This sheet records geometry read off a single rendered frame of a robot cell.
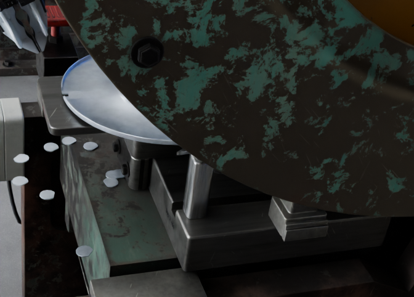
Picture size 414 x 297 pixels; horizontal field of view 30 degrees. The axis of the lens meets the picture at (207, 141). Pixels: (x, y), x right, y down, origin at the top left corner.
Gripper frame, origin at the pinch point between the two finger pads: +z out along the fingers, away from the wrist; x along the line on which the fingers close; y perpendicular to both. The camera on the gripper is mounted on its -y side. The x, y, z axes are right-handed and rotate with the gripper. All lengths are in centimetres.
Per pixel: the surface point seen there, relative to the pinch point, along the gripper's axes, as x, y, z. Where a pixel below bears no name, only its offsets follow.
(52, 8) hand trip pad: 4.1, -32.7, 13.3
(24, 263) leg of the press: -22, -21, 53
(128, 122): 6.1, 9.4, 11.7
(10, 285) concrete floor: -34, -45, 80
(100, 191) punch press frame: -1.7, 5.2, 23.7
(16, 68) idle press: -15, -145, 84
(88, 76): 4.2, -4.4, 11.2
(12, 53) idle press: -14, -151, 82
